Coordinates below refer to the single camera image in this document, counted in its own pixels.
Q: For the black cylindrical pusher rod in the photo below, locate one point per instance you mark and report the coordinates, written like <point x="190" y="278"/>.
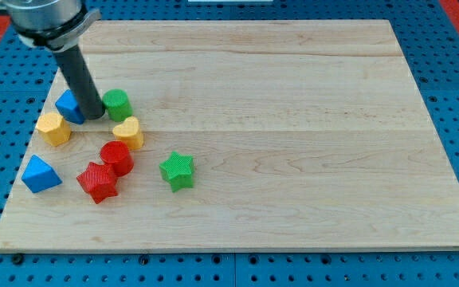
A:
<point x="76" y="73"/>

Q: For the green cylinder block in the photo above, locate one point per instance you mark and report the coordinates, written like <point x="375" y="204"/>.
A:
<point x="117" y="104"/>

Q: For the blue cube block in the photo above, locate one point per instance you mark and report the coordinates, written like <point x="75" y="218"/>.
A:
<point x="68" y="107"/>

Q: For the yellow hexagon block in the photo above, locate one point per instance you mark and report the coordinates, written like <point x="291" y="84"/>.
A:
<point x="53" y="128"/>

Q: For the yellow heart block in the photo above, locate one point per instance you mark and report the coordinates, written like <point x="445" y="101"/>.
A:
<point x="129" y="132"/>

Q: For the red cylinder block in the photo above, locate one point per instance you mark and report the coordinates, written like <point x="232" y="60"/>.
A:
<point x="118" y="156"/>

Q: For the blue triangle block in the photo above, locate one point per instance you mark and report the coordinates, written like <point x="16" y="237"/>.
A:
<point x="39" y="175"/>

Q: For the red star block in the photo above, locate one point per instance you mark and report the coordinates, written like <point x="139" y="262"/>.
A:
<point x="99" y="181"/>

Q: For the green star block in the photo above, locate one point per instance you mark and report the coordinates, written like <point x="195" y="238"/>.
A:
<point x="178" y="170"/>

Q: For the wooden board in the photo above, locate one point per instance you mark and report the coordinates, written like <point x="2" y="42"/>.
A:
<point x="307" y="136"/>

